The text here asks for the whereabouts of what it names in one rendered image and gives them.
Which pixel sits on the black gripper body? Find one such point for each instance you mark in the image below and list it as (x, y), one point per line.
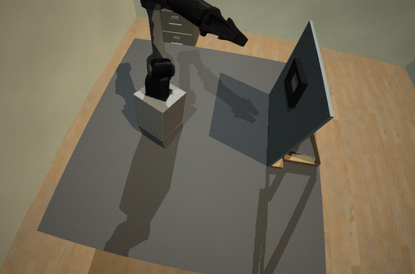
(197, 11)

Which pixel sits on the wooden board stand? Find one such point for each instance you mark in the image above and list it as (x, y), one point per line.
(301, 159)

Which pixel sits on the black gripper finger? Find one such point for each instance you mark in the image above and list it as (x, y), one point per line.
(214, 23)
(241, 39)

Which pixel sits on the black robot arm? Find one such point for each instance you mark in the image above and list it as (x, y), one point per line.
(160, 65)

